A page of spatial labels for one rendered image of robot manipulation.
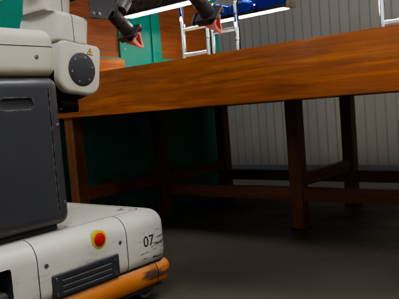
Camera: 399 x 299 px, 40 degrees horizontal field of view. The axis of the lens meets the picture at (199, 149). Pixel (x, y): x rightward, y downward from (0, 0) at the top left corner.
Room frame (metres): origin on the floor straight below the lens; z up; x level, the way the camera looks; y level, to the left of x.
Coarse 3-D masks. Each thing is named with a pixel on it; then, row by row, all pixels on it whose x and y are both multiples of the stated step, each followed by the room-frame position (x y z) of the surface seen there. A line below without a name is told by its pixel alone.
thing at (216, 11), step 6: (204, 6) 1.98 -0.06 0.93; (210, 6) 2.00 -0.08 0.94; (216, 6) 2.03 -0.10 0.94; (222, 6) 2.02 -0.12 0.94; (198, 12) 2.01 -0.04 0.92; (204, 12) 2.00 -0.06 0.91; (210, 12) 2.01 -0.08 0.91; (216, 12) 2.00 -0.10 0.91; (198, 18) 2.05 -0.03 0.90; (204, 18) 2.02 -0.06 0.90; (210, 18) 2.00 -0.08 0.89; (216, 18) 1.99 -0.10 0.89
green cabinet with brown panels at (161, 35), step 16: (16, 0) 2.63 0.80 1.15; (80, 0) 2.75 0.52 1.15; (208, 0) 3.53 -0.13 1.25; (0, 16) 2.72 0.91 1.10; (16, 16) 2.64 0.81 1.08; (80, 16) 2.74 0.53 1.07; (144, 16) 3.08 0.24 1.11; (160, 16) 3.19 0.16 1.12; (176, 16) 3.30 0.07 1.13; (192, 16) 3.42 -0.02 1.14; (96, 32) 2.81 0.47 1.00; (112, 32) 2.89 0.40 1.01; (144, 32) 3.08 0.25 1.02; (160, 32) 3.18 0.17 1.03; (176, 32) 3.29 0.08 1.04; (192, 32) 3.41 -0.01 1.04; (112, 48) 2.89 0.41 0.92; (128, 48) 2.96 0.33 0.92; (144, 48) 3.07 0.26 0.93; (160, 48) 3.15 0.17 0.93; (176, 48) 3.28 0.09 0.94; (192, 48) 3.40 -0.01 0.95; (144, 64) 3.06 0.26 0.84
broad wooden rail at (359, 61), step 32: (352, 32) 1.65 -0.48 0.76; (384, 32) 1.58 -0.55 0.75; (160, 64) 2.13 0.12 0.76; (192, 64) 2.03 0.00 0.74; (224, 64) 1.94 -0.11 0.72; (256, 64) 1.86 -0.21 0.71; (288, 64) 1.78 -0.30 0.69; (320, 64) 1.71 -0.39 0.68; (352, 64) 1.65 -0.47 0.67; (384, 64) 1.59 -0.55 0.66; (96, 96) 2.37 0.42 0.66; (128, 96) 2.25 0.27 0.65; (160, 96) 2.14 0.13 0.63; (192, 96) 2.04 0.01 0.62; (224, 96) 1.95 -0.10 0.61; (256, 96) 1.86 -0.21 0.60; (288, 96) 1.79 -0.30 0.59; (320, 96) 1.72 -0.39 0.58
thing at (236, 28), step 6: (234, 0) 2.77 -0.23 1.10; (240, 0) 2.81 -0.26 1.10; (246, 0) 2.85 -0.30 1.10; (252, 0) 2.88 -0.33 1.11; (228, 6) 2.98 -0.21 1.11; (234, 6) 2.77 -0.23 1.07; (234, 12) 2.77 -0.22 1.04; (234, 18) 2.77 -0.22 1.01; (234, 24) 2.78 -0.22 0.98; (228, 30) 2.80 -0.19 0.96; (234, 30) 2.79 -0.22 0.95; (240, 42) 2.77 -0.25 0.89; (240, 48) 2.77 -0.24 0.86
